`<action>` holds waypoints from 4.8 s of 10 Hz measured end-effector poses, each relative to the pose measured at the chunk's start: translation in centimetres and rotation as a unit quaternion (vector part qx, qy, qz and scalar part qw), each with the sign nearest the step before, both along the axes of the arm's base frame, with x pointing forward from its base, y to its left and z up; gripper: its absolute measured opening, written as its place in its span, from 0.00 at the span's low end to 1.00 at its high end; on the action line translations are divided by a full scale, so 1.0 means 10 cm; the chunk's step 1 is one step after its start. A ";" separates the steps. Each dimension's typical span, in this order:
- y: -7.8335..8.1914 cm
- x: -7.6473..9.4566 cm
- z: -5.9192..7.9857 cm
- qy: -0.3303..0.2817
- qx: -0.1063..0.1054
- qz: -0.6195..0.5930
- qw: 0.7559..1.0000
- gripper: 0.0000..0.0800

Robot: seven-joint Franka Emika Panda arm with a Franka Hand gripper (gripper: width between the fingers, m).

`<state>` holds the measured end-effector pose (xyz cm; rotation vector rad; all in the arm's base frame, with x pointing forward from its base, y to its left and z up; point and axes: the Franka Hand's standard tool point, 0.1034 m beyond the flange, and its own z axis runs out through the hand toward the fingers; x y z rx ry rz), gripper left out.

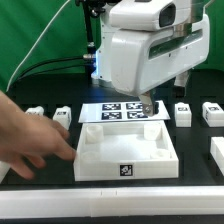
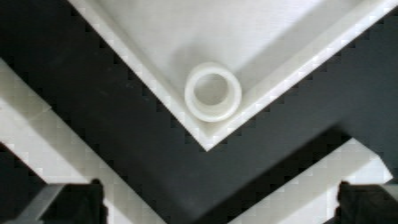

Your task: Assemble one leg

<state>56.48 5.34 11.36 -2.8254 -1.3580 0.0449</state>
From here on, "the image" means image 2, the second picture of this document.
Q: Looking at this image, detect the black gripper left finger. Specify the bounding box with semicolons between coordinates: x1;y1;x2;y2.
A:
10;179;108;224

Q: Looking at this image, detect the white square tabletop part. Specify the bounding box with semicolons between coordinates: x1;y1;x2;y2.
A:
67;0;398;150

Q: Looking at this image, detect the white U-shaped obstacle fixture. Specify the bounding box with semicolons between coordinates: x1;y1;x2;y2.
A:
0;60;392;224

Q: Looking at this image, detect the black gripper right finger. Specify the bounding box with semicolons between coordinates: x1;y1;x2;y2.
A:
333;181;398;224

